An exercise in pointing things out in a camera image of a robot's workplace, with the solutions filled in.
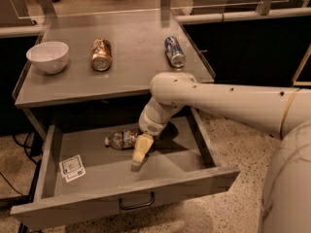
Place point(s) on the black drawer handle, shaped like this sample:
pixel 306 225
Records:
pixel 137 201

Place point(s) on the blue soda can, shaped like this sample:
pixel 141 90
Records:
pixel 174 52

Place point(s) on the white bowl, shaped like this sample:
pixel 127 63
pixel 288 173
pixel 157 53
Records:
pixel 49 57

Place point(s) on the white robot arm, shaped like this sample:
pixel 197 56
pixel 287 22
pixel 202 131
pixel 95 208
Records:
pixel 282 112

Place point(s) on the grey cabinet counter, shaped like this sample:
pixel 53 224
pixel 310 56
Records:
pixel 137 40

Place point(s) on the grey open top drawer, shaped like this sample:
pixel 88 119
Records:
pixel 181 165

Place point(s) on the white tag sticker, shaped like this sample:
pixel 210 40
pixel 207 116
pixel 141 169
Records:
pixel 72 168

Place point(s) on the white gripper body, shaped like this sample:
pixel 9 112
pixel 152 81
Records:
pixel 151 124

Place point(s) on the grey horizontal rail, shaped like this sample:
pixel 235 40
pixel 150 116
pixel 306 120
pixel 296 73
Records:
pixel 242 16

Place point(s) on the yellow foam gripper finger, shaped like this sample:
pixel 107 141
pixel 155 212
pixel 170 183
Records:
pixel 143 144

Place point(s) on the gold soda can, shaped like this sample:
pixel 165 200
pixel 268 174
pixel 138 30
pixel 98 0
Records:
pixel 101 55

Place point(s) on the clear plastic water bottle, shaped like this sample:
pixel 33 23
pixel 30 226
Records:
pixel 122 140

